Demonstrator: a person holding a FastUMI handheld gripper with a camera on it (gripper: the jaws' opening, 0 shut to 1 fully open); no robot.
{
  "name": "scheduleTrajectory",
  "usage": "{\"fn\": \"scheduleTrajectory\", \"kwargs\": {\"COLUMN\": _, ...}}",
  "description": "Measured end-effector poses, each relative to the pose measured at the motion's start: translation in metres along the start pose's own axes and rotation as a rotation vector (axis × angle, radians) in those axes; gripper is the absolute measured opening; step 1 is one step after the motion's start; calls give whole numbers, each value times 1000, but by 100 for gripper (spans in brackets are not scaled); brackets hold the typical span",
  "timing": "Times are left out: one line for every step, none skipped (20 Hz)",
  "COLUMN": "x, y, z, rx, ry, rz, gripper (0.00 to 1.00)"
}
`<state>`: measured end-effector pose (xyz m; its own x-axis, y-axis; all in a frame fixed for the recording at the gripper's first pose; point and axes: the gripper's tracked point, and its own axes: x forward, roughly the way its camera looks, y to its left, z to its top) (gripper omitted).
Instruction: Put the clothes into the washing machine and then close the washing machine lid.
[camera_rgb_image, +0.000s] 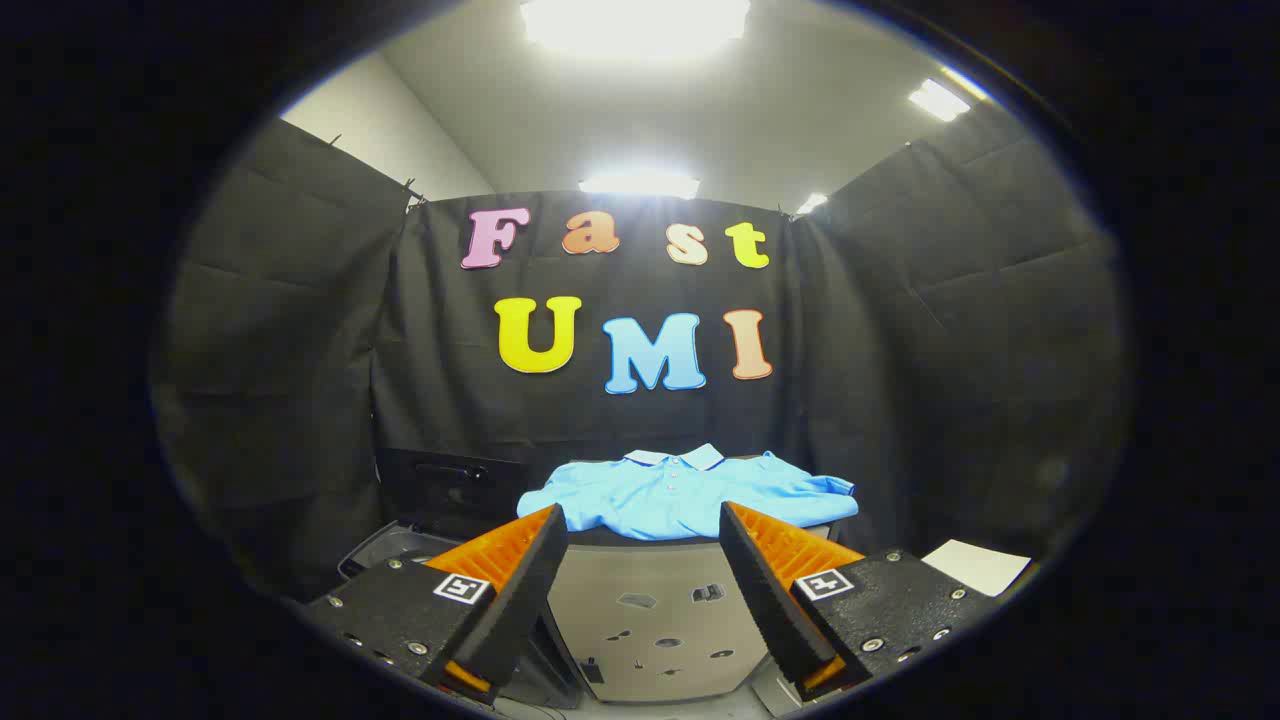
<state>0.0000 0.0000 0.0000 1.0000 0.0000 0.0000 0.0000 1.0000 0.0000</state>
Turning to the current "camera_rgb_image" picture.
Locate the white paper sheet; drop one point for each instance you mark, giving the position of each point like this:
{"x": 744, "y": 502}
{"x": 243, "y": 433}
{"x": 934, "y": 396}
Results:
{"x": 975, "y": 567}

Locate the light blue polo shirt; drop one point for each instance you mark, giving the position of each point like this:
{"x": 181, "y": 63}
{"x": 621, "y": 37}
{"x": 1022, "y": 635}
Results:
{"x": 650, "y": 500}

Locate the large ceiling light panel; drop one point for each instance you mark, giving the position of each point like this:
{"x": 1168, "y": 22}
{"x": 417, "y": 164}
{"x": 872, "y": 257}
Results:
{"x": 635, "y": 22}

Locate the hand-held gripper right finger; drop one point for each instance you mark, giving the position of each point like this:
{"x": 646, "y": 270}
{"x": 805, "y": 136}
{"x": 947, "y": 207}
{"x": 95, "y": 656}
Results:
{"x": 765, "y": 600}

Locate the dark grey washing machine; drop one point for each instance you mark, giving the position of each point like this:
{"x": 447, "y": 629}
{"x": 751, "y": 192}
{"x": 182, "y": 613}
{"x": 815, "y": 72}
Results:
{"x": 385, "y": 550}

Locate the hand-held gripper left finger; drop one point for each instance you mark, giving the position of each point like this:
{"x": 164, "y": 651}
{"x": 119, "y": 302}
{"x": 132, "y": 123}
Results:
{"x": 520, "y": 600}

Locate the black backdrop cloth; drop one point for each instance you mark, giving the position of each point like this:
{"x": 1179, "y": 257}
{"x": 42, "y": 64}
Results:
{"x": 450, "y": 380}

